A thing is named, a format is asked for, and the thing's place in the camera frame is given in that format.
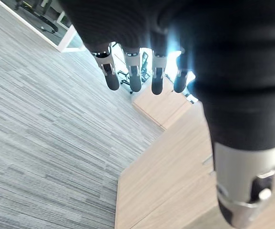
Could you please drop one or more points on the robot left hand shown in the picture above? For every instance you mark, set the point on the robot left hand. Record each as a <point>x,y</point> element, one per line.
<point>223,59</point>

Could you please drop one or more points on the small light wood cabinet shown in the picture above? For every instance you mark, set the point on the small light wood cabinet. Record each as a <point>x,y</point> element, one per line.
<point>162,106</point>

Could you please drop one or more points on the black mesh office chair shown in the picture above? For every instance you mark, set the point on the black mesh office chair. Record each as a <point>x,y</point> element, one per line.
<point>137,71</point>

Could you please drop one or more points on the white framed glass partition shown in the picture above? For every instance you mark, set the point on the white framed glass partition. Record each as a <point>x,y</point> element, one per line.
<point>56,35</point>

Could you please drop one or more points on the black chair base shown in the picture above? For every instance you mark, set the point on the black chair base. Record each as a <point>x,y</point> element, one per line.
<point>36,15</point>

